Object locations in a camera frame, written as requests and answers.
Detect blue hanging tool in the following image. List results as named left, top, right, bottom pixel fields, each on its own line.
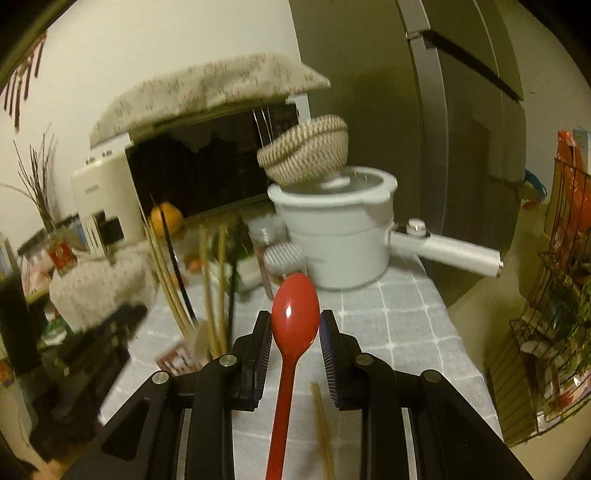
left=524, top=168, right=549, bottom=213

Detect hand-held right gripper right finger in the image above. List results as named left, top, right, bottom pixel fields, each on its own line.
left=320, top=309, right=532, bottom=480

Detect red label glass jar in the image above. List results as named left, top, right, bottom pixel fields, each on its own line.
left=46, top=231, right=77, bottom=277

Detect black chopstick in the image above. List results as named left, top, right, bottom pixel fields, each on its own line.
left=228, top=216, right=243, bottom=334
left=149, top=194, right=195, bottom=320

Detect grey checked tablecloth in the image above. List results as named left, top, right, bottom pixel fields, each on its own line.
left=99, top=251, right=504, bottom=480

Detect large orange fruit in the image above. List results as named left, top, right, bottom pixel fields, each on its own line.
left=150, top=202, right=185, bottom=238

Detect woven rope basket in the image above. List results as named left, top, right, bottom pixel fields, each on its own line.
left=257, top=114, right=348, bottom=185

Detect floral cover cloth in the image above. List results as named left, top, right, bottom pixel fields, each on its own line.
left=89, top=53, right=331, bottom=149

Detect pink utensil holder box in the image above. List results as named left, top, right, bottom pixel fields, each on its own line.
left=156, top=318, right=232, bottom=374

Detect red snack bag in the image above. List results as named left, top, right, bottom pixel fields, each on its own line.
left=551, top=129, right=591, bottom=241

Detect red hanging decoration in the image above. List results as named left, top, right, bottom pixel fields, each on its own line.
left=2, top=32, right=49, bottom=130

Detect floral tablecloth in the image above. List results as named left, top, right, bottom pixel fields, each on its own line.
left=48, top=240, right=160, bottom=333

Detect black wire rack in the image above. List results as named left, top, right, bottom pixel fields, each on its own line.
left=508, top=157, right=591, bottom=437

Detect red plastic spoon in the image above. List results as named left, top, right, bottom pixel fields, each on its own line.
left=265, top=272, right=320, bottom=480

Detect green pumpkin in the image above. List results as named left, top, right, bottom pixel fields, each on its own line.
left=210, top=220, right=254, bottom=260

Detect silver lid spice jar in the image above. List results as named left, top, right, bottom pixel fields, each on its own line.
left=248, top=217, right=289, bottom=296

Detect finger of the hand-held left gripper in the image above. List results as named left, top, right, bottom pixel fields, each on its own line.
left=108, top=302, right=149, bottom=337

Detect black glass microwave oven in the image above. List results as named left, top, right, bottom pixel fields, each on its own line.
left=124, top=92, right=311, bottom=229

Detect patterned lid spice jar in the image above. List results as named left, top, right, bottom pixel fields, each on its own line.
left=263, top=244, right=308, bottom=301

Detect white electric pot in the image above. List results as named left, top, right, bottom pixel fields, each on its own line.
left=268, top=167, right=505, bottom=291

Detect green white package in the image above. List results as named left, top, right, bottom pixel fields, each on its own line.
left=41, top=318, right=70, bottom=347

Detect dried branches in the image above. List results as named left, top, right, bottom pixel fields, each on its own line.
left=0, top=122, right=61, bottom=232

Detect white air fryer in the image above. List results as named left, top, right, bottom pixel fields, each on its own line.
left=71, top=148, right=153, bottom=257

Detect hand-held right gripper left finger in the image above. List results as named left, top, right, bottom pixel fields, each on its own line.
left=60, top=310, right=274, bottom=480

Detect grey refrigerator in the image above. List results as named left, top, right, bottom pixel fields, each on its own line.
left=288, top=0, right=527, bottom=308

